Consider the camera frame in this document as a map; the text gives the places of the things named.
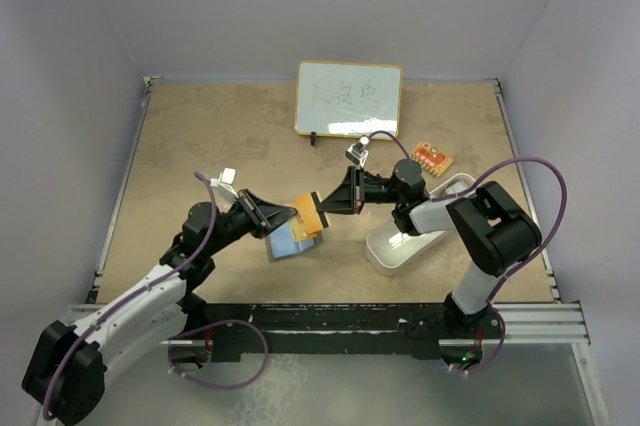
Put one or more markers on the grey card holder wallet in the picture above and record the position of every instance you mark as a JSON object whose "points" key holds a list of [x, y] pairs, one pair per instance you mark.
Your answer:
{"points": [[280, 244]]}

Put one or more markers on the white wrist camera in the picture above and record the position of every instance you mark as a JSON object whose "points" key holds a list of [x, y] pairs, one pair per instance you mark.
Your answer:
{"points": [[357, 153], [223, 186]]}

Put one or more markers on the white box with cards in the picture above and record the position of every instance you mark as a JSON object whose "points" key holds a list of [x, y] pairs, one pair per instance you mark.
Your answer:
{"points": [[452, 186]]}

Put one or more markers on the small whiteboard with writing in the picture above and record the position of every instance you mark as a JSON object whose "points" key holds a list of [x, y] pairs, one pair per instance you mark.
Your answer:
{"points": [[345, 99]]}

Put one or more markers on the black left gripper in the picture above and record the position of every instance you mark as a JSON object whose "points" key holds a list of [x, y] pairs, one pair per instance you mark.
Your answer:
{"points": [[268, 215]]}

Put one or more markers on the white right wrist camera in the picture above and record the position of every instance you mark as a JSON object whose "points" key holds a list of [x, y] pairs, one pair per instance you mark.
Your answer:
{"points": [[357, 153]]}

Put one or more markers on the yellow credit card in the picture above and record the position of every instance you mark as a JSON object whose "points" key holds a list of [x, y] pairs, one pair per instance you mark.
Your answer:
{"points": [[308, 222]]}

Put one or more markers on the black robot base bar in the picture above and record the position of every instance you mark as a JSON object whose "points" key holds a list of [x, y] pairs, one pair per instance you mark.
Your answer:
{"points": [[223, 332]]}

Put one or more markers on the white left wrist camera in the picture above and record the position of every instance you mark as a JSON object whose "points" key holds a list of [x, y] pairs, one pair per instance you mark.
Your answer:
{"points": [[223, 186]]}

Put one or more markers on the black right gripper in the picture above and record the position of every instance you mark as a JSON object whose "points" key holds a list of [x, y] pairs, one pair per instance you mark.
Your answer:
{"points": [[350, 195]]}

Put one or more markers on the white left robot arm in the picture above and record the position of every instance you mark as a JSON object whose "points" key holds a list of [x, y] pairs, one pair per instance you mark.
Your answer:
{"points": [[72, 365]]}

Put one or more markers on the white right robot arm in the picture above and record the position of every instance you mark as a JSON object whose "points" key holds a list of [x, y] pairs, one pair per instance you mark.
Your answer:
{"points": [[496, 232]]}

